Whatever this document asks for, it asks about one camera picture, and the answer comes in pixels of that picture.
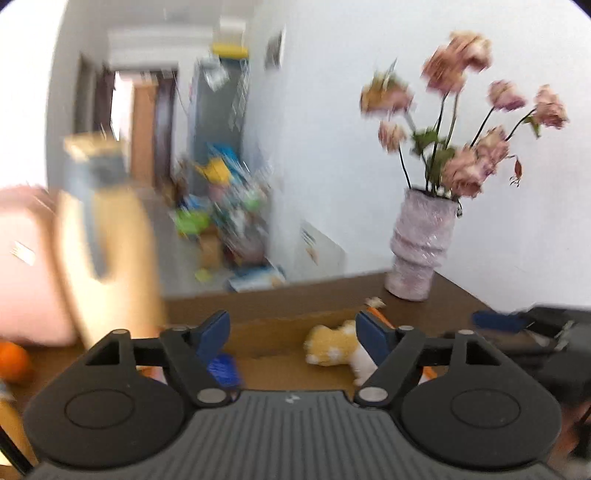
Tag grey refrigerator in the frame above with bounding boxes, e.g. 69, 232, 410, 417
191, 57, 251, 200

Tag yellow plush toy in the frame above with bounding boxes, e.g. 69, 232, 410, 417
303, 320, 378, 387

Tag pink textured vase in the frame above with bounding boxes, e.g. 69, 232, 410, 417
385, 186, 463, 302

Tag yellow box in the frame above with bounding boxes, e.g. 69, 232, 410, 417
211, 42, 249, 59

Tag yellow thermos jug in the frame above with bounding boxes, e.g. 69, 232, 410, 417
56, 133, 168, 352

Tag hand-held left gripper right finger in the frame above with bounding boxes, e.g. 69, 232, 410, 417
355, 311, 502, 408

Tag dark wooden door frame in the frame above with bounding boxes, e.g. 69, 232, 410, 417
76, 53, 178, 190

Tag pile of colourful clutter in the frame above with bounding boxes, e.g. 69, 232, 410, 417
174, 142, 288, 292

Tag dried pink roses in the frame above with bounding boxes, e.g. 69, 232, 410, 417
359, 30, 570, 200

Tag white board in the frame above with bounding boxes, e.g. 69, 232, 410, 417
294, 220, 347, 281

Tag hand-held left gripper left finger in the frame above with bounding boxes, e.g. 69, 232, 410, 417
85, 310, 230, 408

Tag brown wooden door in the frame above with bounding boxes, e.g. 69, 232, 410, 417
131, 82, 160, 186

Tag orange fruit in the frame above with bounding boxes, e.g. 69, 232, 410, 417
0, 341, 34, 385

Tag blue tissue pack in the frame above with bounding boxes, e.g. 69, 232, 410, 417
207, 353, 244, 389

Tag pink suitcase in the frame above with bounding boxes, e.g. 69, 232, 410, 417
0, 184, 78, 348

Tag wall picture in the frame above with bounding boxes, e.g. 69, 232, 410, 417
264, 30, 286, 71

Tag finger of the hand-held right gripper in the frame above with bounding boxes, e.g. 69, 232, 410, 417
442, 329, 532, 357
472, 310, 532, 333

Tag red cardboard box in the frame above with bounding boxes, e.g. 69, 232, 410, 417
139, 308, 445, 398

